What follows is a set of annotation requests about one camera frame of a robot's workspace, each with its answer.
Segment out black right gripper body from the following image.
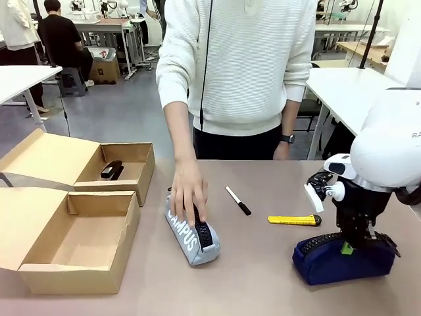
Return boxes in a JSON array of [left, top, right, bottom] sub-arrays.
[[334, 180, 393, 233]]

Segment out navy campus pencil case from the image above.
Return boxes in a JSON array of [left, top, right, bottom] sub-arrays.
[[291, 231, 401, 286]]

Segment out grey campus pencil case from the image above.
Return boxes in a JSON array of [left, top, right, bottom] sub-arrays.
[[163, 193, 222, 268]]

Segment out black stapler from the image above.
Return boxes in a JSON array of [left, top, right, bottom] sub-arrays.
[[99, 159, 125, 182]]

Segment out cardboard box smaller lidded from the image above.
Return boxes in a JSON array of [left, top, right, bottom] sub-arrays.
[[0, 128, 157, 208]]

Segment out person's left forearm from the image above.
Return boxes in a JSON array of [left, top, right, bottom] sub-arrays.
[[279, 97, 301, 136]]

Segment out person's right forearm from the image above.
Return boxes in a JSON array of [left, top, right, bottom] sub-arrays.
[[163, 98, 195, 163]]

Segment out cardboard box larger lidded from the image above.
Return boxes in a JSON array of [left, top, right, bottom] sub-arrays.
[[0, 186, 143, 296]]

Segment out printed cardboard box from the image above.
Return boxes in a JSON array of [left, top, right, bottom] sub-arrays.
[[87, 58, 121, 85]]

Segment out person's left hand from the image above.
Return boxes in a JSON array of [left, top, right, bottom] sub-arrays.
[[273, 141, 291, 161]]

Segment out person's right hand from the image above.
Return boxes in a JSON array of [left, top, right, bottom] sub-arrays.
[[170, 159, 210, 225]]

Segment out yellow utility knife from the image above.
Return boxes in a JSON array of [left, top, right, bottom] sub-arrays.
[[266, 214, 323, 228]]

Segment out black chair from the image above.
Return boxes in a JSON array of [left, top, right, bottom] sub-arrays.
[[297, 97, 326, 133]]

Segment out white marker black cap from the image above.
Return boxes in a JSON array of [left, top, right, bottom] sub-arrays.
[[224, 185, 253, 217]]

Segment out wooden top table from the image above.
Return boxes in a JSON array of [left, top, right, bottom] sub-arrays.
[[336, 40, 395, 74]]

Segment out black stand pole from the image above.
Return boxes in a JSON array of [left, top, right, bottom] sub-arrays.
[[359, 0, 385, 70]]

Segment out person in white sweater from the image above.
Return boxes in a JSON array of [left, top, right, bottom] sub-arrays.
[[155, 0, 319, 161]]

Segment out standing person dark clothes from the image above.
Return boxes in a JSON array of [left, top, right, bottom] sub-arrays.
[[140, 0, 168, 51]]

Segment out grey metal workbench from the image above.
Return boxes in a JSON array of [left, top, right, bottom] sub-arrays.
[[72, 16, 146, 80]]

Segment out grey plastic stool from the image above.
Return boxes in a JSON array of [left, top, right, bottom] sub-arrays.
[[58, 66, 89, 98]]

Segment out seated person black shirt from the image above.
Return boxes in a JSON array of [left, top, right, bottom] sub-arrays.
[[37, 0, 95, 88]]

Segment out white table black pole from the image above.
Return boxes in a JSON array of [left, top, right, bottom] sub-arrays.
[[0, 0, 64, 133]]

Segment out standing person white coat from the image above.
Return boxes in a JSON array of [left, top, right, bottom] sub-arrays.
[[0, 0, 51, 115]]

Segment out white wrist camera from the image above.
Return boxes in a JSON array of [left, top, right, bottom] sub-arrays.
[[323, 153, 357, 180]]

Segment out white camera bracket plate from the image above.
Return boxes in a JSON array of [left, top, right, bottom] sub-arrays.
[[303, 183, 326, 213]]

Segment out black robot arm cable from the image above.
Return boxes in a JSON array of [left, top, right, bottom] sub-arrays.
[[393, 184, 421, 207]]

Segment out black neck cord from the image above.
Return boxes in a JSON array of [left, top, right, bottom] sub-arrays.
[[198, 0, 215, 133]]

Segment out black hanging floor cable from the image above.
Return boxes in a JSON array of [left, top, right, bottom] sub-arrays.
[[58, 74, 72, 138]]

